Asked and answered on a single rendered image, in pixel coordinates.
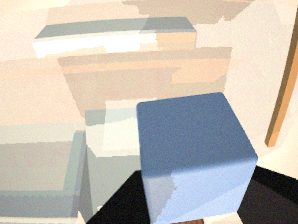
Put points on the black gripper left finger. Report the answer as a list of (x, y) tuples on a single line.
[(126, 206)]

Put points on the blue cube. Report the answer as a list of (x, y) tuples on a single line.
[(196, 160)]

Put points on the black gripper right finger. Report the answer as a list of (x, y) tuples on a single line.
[(270, 198)]

